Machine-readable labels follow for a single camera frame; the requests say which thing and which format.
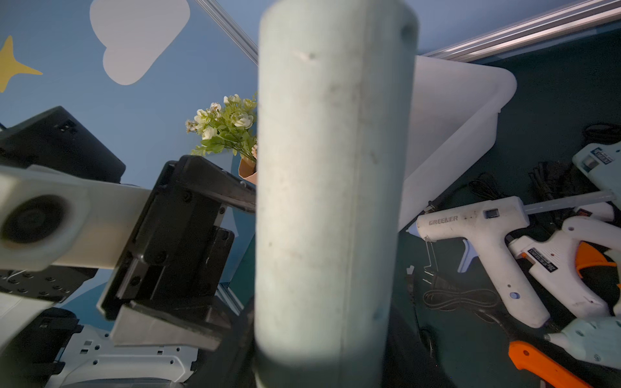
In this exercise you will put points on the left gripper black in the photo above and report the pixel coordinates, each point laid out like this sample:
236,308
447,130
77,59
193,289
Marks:
161,292

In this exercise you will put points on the large mint green glue gun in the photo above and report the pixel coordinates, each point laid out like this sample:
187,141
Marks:
335,87

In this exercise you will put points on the white glue gun orange trigger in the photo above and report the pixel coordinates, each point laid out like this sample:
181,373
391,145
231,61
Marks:
554,262

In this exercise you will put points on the small mint glue gun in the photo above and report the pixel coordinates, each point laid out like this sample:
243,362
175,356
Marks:
593,340

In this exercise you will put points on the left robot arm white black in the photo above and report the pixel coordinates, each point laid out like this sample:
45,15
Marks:
65,219

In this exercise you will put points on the large white Greeler glue gun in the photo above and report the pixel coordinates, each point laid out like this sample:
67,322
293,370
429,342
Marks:
485,225

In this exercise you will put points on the white plastic storage box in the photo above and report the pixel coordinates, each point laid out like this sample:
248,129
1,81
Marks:
453,123

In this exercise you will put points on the mint glue gun at back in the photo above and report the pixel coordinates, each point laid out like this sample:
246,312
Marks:
601,165

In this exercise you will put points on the artificial flower plant in pot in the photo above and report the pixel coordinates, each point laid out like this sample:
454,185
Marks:
229,126

